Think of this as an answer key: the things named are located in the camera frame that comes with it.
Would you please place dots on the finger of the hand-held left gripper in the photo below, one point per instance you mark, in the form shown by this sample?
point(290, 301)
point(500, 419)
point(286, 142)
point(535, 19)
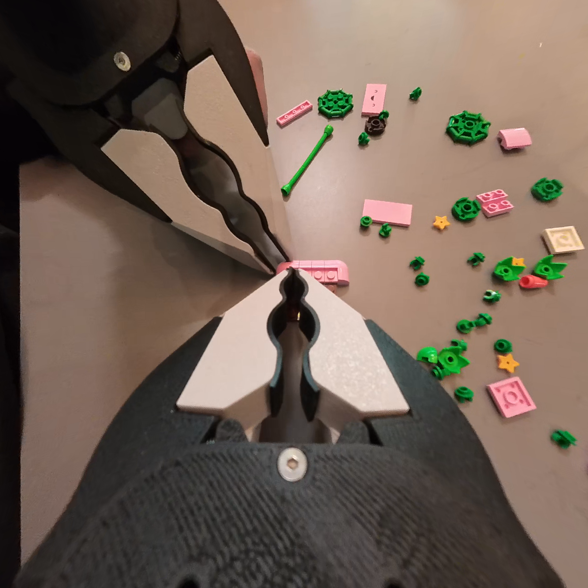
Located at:
point(229, 119)
point(160, 174)

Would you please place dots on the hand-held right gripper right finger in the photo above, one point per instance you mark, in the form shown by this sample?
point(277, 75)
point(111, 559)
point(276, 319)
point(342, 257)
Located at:
point(358, 367)

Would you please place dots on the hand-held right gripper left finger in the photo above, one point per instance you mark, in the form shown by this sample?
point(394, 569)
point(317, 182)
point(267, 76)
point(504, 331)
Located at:
point(229, 367)

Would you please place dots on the brown square plate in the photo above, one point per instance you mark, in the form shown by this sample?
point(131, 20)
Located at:
point(294, 316)

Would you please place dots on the person's left forearm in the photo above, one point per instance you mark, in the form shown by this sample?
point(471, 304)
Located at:
point(27, 128)

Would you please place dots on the person's left hand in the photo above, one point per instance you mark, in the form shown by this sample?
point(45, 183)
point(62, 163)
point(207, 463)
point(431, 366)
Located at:
point(258, 73)

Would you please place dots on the thin pink tile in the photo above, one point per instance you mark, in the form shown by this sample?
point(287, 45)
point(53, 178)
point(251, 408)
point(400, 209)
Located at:
point(294, 112)

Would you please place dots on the green stick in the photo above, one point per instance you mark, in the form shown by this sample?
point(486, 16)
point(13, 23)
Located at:
point(307, 160)

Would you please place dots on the green spiky leaf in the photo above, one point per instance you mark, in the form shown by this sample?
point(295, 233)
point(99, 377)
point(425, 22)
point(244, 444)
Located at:
point(550, 268)
point(452, 360)
point(505, 271)

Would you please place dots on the green web piece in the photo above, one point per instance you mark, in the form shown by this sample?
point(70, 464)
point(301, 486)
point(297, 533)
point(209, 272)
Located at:
point(467, 127)
point(335, 103)

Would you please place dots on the scattered small green clips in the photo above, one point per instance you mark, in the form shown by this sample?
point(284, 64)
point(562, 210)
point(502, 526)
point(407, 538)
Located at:
point(422, 279)

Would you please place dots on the pink face tile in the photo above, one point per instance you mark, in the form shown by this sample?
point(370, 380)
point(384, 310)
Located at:
point(373, 99)

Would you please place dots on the brown round plate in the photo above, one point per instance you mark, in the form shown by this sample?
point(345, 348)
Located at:
point(375, 125)

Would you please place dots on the yellow star piece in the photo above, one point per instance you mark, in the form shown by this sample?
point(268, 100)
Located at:
point(518, 262)
point(441, 222)
point(508, 363)

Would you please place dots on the pink square single-stud plate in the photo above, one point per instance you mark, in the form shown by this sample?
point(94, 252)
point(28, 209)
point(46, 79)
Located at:
point(511, 397)

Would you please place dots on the large pink smooth tile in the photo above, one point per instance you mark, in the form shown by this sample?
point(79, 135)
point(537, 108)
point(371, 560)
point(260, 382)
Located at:
point(387, 212)

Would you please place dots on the green round flower plate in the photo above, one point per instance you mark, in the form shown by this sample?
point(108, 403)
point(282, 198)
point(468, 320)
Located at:
point(547, 189)
point(466, 210)

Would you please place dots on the small red piece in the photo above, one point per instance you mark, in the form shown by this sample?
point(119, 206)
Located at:
point(533, 281)

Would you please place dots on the person's black jacket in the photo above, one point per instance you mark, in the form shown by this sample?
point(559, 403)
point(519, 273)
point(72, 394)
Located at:
point(9, 321)

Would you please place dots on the small pink plate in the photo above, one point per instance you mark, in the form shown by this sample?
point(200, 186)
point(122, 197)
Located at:
point(491, 196)
point(497, 208)

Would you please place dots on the white square tile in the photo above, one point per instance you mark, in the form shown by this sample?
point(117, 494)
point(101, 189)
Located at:
point(562, 240)

